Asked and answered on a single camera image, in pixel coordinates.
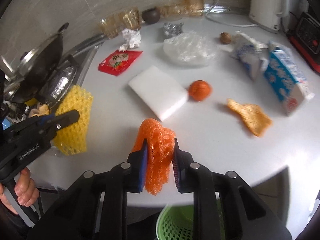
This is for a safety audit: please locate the red snack wrapper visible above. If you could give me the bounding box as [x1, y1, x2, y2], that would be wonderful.
[98, 50, 143, 76]

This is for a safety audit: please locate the crumpled aluminium foil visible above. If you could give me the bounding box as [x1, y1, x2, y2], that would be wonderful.
[162, 22, 184, 39]

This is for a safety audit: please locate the white electric kettle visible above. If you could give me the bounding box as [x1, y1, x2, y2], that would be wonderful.
[249, 0, 290, 33]

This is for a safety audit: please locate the amber glass cup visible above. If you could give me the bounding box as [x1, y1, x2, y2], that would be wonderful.
[158, 0, 185, 20]
[98, 15, 121, 39]
[184, 0, 204, 17]
[118, 7, 141, 30]

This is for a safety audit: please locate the orange peel piece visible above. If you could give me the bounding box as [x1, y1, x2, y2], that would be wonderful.
[227, 99, 272, 137]

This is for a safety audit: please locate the dark brown small pot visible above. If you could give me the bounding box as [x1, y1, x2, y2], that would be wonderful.
[142, 7, 161, 24]

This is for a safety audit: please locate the white foam block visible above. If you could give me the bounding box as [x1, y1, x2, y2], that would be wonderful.
[129, 66, 188, 121]

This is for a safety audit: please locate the amber glass cup leftmost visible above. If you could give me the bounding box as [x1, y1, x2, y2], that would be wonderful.
[98, 15, 121, 39]

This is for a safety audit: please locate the black wok with lid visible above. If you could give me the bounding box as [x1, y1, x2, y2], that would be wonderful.
[10, 22, 69, 103]

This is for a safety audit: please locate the blue white milk carton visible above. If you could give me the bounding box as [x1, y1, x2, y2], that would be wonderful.
[264, 41, 315, 116]

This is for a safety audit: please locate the left hand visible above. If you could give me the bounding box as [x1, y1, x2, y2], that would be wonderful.
[1, 167, 40, 215]

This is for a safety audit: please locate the amber glass cup rightmost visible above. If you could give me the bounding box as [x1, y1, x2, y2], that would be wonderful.
[184, 0, 204, 17]

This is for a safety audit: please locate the orange foam fruit net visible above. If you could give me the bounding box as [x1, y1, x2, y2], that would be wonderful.
[132, 118, 176, 195]

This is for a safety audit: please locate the orange tangerine peel ball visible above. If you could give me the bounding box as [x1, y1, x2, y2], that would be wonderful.
[188, 80, 213, 101]

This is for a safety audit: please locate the yellow foam fruit net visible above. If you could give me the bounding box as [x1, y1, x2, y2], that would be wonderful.
[53, 85, 93, 155]

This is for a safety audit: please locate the clear plastic bag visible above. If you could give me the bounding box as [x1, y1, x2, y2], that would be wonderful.
[163, 31, 219, 67]

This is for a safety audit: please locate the green plastic trash basket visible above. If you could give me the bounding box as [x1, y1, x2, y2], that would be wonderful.
[156, 204, 226, 240]

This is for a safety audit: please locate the white power cable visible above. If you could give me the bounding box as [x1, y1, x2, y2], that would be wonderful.
[204, 0, 259, 28]

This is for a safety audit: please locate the brown walnut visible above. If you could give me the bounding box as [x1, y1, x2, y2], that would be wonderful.
[219, 32, 232, 44]

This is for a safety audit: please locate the red black blender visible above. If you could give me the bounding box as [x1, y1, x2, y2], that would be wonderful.
[287, 12, 319, 75]

